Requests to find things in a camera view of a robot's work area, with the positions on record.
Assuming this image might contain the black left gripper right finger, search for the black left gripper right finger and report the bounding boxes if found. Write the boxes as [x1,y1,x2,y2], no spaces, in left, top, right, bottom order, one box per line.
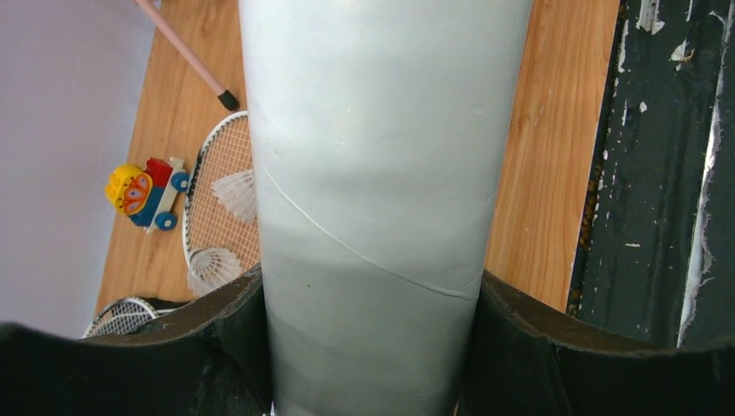
[459,272,734,415]

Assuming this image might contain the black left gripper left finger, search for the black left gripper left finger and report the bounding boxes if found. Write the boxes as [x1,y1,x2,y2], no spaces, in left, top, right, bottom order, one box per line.
[1,267,273,415]

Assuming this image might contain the shuttlecock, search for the shuttlecock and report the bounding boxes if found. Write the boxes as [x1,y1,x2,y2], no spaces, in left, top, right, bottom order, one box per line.
[211,169,257,223]
[187,248,244,297]

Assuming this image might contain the white shuttlecock tube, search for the white shuttlecock tube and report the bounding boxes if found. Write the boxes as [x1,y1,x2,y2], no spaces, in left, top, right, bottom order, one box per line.
[238,0,532,415]

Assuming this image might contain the white racket on bag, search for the white racket on bag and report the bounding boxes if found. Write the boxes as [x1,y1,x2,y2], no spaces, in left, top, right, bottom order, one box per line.
[82,296,187,338]

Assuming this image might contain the white racket on table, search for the white racket on table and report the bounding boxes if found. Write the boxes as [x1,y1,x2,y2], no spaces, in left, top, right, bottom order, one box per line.
[181,110,260,270]

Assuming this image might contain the black table edge strip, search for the black table edge strip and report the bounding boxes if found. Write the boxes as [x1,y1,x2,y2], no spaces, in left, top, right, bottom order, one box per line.
[568,1,734,347]

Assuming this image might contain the colourful toy car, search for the colourful toy car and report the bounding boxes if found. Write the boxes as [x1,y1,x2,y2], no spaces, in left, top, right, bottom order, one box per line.
[105,157,190,233]

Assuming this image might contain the pink music stand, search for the pink music stand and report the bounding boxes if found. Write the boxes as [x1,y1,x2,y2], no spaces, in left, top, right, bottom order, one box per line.
[134,0,240,112]

